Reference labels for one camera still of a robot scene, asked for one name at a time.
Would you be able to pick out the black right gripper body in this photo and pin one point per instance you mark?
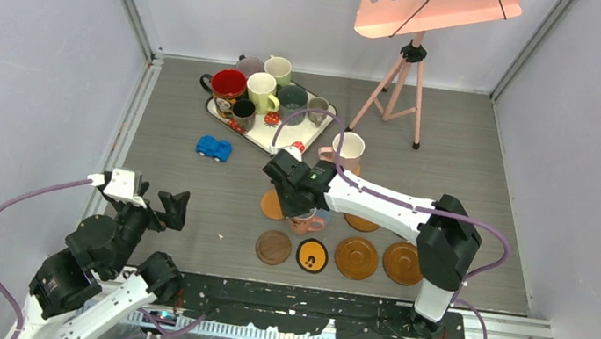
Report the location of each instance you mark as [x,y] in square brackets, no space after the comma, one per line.
[291,205]

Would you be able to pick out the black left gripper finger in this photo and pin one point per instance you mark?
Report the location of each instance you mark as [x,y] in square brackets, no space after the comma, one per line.
[174,218]
[177,202]

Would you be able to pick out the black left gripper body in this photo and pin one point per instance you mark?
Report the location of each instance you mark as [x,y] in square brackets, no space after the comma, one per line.
[134,221]

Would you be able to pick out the plain orange round coaster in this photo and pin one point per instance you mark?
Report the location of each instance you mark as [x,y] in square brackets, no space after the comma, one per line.
[270,206]

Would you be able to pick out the pink handled floral mug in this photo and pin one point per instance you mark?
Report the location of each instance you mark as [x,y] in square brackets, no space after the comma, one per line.
[307,222]

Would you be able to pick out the dark brown wooden coaster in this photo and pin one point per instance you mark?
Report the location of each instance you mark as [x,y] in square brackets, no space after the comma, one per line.
[273,247]

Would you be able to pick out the glossy brown grooved wooden coaster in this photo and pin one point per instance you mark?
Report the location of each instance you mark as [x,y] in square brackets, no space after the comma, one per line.
[401,263]

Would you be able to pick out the blue smiley foam coaster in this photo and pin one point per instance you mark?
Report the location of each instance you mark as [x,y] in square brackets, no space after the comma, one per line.
[323,215]

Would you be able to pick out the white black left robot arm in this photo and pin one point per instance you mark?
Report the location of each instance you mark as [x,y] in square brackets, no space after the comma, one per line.
[54,307]

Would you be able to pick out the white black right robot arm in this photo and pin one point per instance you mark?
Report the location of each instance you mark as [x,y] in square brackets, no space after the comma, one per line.
[446,238]

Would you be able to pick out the orange black-rimmed coaster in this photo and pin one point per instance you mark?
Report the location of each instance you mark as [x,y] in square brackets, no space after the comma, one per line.
[312,256]

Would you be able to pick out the white serving tray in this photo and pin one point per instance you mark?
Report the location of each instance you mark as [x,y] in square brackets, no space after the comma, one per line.
[268,131]

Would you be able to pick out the blue toy car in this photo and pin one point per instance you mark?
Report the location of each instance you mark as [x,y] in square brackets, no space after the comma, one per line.
[208,146]

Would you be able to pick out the grey small mug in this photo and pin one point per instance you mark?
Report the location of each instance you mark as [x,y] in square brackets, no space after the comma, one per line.
[317,113]

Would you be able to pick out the dark teal mug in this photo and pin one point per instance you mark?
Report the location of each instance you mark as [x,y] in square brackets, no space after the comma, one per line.
[291,99]

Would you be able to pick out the black small mug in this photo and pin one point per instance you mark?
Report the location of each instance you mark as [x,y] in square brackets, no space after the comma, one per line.
[244,114]

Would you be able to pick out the cream white mug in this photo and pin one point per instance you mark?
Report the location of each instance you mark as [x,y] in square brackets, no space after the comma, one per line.
[262,90]

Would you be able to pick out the pale green mug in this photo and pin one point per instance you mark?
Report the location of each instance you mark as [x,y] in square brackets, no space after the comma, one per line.
[280,68]

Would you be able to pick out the red black mug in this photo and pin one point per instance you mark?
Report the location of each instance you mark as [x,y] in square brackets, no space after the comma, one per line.
[226,87]

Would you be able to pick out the mauve mug at back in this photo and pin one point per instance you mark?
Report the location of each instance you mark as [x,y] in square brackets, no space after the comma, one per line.
[249,66]

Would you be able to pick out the pink music stand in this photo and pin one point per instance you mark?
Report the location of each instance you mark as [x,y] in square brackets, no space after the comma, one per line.
[400,92]

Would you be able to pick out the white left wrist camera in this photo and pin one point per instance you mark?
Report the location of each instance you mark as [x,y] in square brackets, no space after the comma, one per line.
[121,185]

